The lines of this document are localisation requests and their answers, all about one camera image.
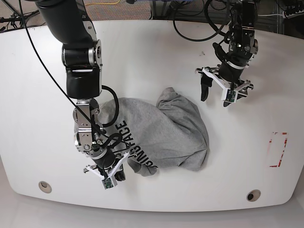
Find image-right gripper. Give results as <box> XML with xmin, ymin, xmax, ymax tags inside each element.
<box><xmin>196</xmin><ymin>62</ymin><xmax>254</xmax><ymax>107</ymax></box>

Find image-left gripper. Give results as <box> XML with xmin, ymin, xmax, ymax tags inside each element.
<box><xmin>83</xmin><ymin>153</ymin><xmax>130</xmax><ymax>182</ymax></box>

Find grey printed T-shirt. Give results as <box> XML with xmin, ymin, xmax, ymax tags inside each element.
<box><xmin>98</xmin><ymin>87</ymin><xmax>209</xmax><ymax>177</ymax></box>

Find black robot arm image-left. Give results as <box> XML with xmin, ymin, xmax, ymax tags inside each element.
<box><xmin>35</xmin><ymin>0</ymin><xmax>129</xmax><ymax>189</ymax></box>

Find red tape rectangle marking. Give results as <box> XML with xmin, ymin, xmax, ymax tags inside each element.
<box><xmin>266</xmin><ymin>132</ymin><xmax>288</xmax><ymax>168</ymax></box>

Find white power strip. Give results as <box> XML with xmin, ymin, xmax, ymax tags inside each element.
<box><xmin>283</xmin><ymin>5</ymin><xmax>304</xmax><ymax>19</ymax></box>

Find black tripod legs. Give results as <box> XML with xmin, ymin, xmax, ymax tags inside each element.
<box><xmin>0</xmin><ymin>0</ymin><xmax>46</xmax><ymax>33</ymax></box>

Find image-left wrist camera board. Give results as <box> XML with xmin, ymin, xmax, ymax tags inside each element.
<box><xmin>101</xmin><ymin>177</ymin><xmax>117</xmax><ymax>190</ymax></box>

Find left table cable grommet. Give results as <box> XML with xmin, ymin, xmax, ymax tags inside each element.
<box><xmin>38</xmin><ymin>181</ymin><xmax>52</xmax><ymax>194</ymax></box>

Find table cable grommet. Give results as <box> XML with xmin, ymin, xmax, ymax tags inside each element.
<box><xmin>247</xmin><ymin>190</ymin><xmax>261</xmax><ymax>202</ymax></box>
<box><xmin>38</xmin><ymin>181</ymin><xmax>52</xmax><ymax>194</ymax></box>

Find white cable on floor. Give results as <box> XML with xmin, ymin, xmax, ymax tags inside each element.
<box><xmin>253</xmin><ymin>11</ymin><xmax>285</xmax><ymax>19</ymax></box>

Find grey metal frame leg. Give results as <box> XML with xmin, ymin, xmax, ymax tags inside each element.
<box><xmin>150</xmin><ymin>0</ymin><xmax>173</xmax><ymax>19</ymax></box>

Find right table cable grommet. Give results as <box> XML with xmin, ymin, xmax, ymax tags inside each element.
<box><xmin>247</xmin><ymin>190</ymin><xmax>261</xmax><ymax>202</ymax></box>

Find yellow cable on floor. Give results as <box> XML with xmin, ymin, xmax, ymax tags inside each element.
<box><xmin>84</xmin><ymin>0</ymin><xmax>121</xmax><ymax>7</ymax></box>

